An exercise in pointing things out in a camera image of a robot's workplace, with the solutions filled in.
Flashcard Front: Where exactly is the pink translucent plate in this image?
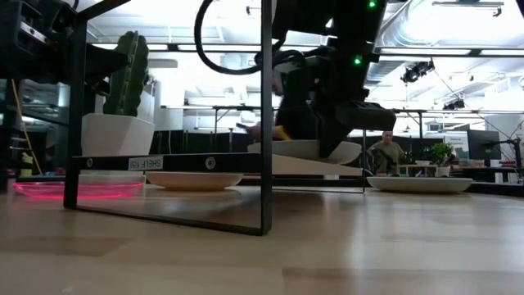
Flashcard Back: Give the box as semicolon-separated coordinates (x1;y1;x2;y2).
11;175;147;202

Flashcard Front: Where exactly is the white ceramic plate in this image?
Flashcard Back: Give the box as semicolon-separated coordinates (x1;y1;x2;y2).
246;139;364;166
366;175;474;194
145;170;245;192

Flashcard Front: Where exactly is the black ceiling camera rig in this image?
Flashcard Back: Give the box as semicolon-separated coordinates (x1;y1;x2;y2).
400;60;436;85

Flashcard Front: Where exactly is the yellow cable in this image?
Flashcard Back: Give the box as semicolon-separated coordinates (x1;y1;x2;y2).
11;79;43;175

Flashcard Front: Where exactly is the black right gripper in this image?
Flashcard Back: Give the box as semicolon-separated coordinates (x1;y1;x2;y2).
282;48;372;160

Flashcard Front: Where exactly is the black metal shelf frame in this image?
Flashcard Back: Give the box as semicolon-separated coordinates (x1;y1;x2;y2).
63;0;368;237

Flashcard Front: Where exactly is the black computer monitor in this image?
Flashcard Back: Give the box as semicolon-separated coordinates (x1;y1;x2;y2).
466;129;503;161

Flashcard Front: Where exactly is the black looped cable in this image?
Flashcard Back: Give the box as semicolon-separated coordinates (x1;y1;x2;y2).
193;0;306;76

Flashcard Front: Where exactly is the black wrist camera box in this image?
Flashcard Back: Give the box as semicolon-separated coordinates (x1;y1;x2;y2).
337;100;397;132

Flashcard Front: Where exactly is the black articulated stand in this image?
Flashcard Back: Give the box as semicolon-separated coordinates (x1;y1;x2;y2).
482;137;524;184

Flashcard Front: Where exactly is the green cactus plant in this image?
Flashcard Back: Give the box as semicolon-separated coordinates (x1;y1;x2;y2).
102;30;151;118

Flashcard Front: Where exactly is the small leafy green plant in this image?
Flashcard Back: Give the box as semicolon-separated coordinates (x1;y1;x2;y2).
429;142;454;167

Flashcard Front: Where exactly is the white square plant pot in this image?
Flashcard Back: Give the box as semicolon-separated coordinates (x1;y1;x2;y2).
80;113;156;157

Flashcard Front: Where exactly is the white shelf label sticker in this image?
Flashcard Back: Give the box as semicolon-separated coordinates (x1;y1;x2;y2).
128;156;165;171

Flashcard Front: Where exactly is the person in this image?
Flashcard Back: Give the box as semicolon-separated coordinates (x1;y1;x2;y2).
236;73;324;143
366;130;406;176

